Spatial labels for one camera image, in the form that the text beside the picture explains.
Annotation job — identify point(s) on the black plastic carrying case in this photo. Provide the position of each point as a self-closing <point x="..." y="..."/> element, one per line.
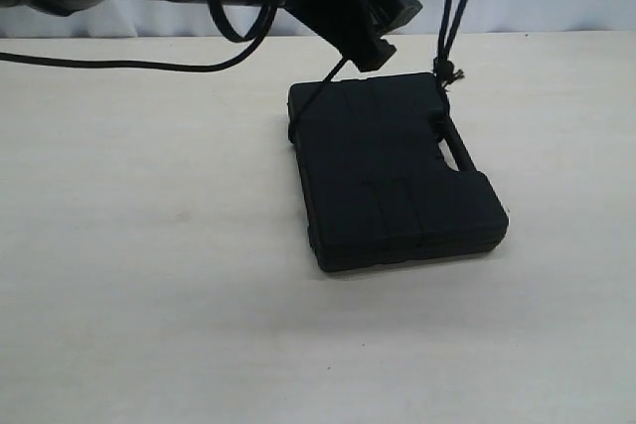
<point x="385" y="175"/>

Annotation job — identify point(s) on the white backdrop curtain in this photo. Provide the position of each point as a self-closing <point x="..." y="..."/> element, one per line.
<point x="136" y="18"/>

